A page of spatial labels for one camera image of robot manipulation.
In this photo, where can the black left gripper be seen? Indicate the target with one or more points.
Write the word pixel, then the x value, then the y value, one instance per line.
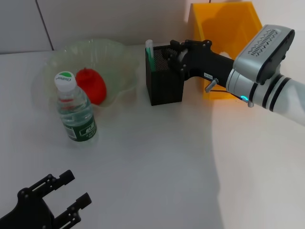
pixel 26 212

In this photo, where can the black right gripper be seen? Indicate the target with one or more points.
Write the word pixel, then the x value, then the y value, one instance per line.
pixel 207 63

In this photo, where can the clear green-label water bottle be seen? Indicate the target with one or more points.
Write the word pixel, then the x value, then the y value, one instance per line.
pixel 76 112

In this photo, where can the red-orange toy orange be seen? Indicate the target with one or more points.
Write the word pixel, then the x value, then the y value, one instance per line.
pixel 95 86

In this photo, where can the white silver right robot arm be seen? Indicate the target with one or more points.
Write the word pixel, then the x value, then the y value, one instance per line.
pixel 274 95

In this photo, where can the black mesh pen holder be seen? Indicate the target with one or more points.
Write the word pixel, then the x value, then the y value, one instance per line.
pixel 164 90

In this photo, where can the pale green glass fruit plate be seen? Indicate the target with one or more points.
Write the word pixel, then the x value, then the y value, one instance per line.
pixel 112 59

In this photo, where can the silver right wrist pin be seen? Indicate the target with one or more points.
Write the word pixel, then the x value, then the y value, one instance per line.
pixel 211 85

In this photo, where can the yellow plastic bin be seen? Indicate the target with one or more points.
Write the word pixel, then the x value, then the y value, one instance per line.
pixel 226 26

